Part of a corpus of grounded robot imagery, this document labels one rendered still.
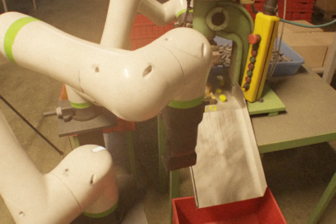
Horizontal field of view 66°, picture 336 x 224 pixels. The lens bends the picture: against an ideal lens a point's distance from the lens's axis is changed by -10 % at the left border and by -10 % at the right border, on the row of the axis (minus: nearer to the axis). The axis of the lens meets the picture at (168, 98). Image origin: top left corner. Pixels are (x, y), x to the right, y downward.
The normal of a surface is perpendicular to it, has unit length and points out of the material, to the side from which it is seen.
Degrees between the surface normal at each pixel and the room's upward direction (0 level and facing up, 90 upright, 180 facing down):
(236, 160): 30
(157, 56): 25
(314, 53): 90
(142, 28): 90
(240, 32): 90
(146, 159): 0
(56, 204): 45
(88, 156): 1
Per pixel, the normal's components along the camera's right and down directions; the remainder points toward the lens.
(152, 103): 0.52, 0.46
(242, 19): 0.17, 0.55
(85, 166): 0.15, -0.73
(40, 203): 0.58, -0.31
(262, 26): -0.84, 0.22
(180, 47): 0.37, -0.52
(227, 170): 0.08, -0.44
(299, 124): 0.00, -0.83
